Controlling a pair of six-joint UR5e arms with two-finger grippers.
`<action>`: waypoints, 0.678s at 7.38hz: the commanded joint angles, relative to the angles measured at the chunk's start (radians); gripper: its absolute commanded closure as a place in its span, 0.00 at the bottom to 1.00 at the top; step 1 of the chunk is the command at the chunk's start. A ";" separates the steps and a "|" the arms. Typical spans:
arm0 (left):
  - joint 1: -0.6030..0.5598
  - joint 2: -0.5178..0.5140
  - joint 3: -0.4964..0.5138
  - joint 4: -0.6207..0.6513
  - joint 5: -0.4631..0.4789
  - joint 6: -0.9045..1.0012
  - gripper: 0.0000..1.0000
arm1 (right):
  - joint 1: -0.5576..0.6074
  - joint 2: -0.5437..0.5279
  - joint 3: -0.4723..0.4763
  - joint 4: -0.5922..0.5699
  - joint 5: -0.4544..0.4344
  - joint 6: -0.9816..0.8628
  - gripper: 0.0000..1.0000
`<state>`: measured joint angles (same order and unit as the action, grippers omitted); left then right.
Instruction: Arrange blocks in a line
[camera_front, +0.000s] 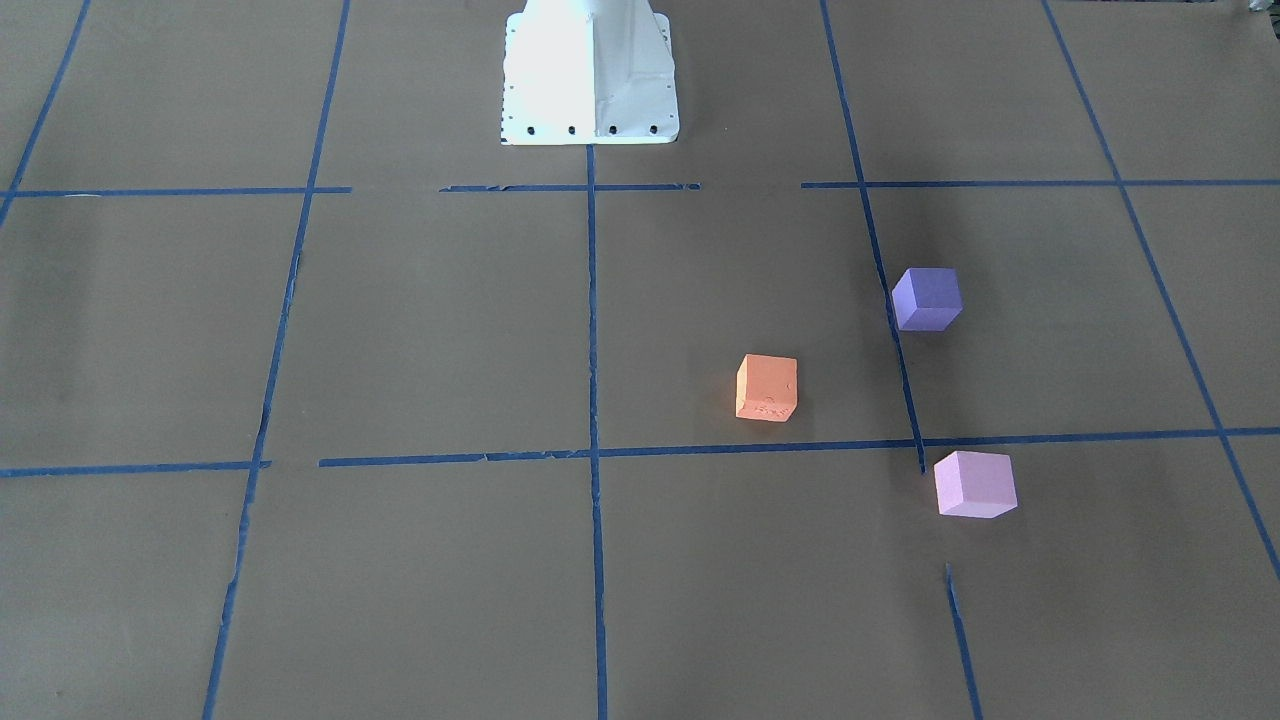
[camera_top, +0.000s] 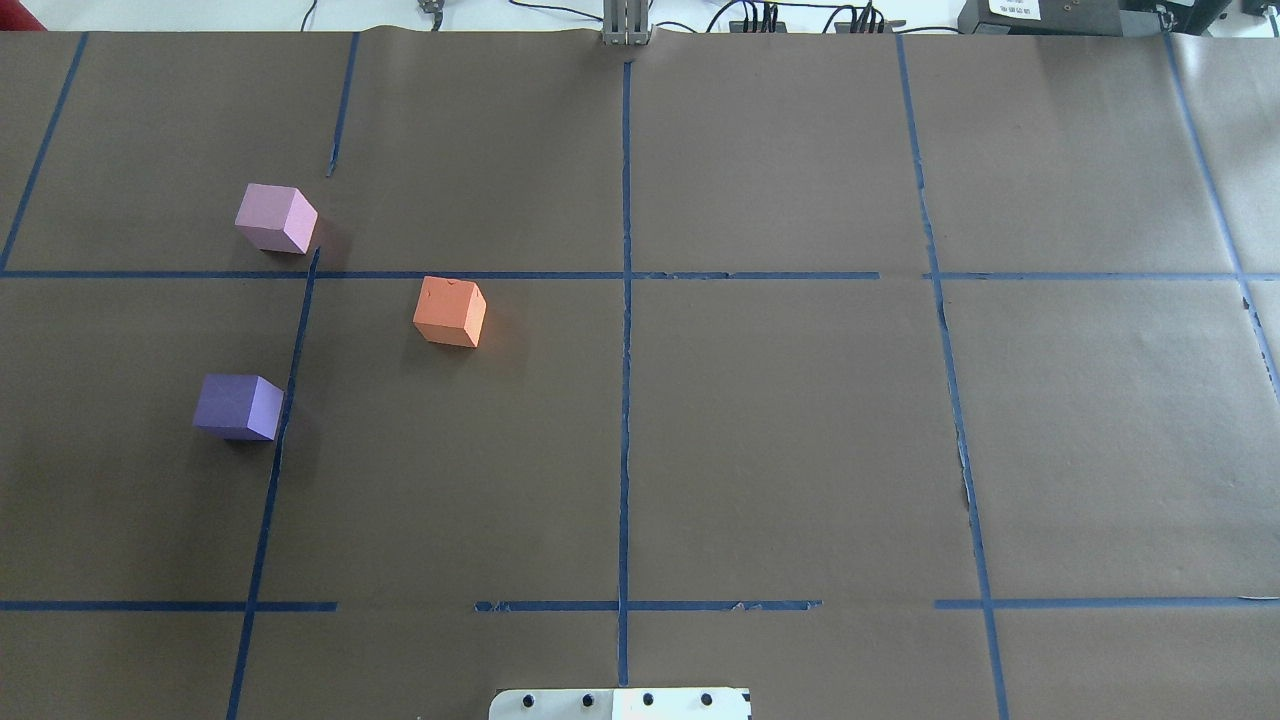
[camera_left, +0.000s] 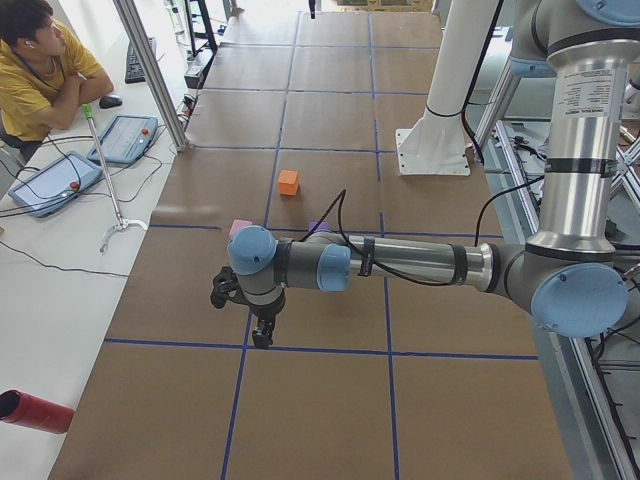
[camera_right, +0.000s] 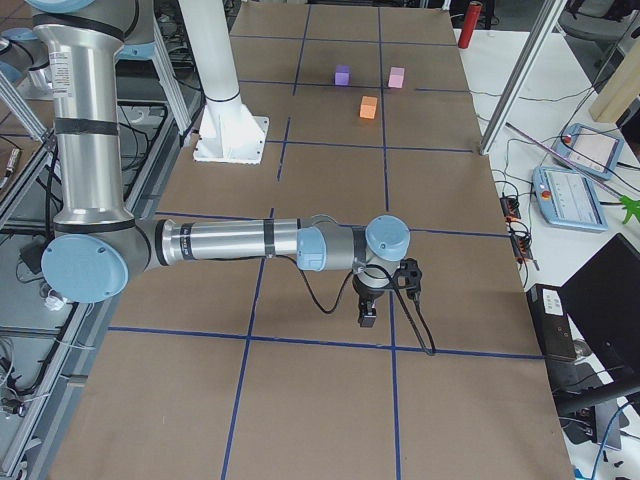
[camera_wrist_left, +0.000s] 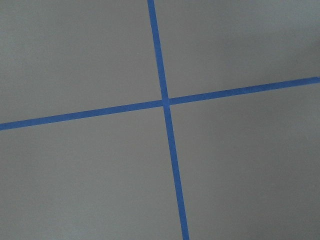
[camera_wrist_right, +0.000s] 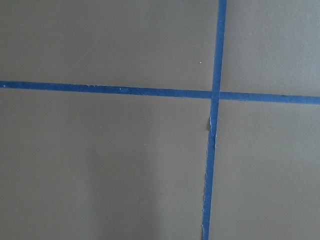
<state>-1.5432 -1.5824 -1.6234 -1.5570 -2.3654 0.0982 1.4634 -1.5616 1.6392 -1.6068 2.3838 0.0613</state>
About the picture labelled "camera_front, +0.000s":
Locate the orange foam cube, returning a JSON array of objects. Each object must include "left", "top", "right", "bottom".
[{"left": 733, "top": 354, "right": 799, "bottom": 423}]

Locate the purple foam cube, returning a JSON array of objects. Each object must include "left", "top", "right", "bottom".
[{"left": 890, "top": 266, "right": 964, "bottom": 332}]

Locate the pink foam cube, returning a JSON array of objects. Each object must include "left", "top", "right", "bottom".
[{"left": 932, "top": 451, "right": 1019, "bottom": 519}]

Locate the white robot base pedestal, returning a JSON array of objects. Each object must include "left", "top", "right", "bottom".
[{"left": 500, "top": 1, "right": 681, "bottom": 146}]

